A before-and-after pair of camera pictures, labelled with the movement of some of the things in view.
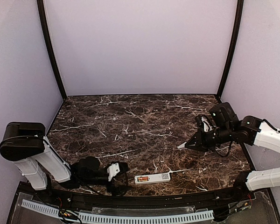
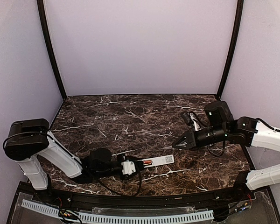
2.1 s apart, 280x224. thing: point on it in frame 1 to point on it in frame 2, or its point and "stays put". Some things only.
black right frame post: [239, 16] stays put
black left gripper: [121, 175] to [137, 164]
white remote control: [152, 178] to [158, 161]
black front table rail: [191, 199] stays put
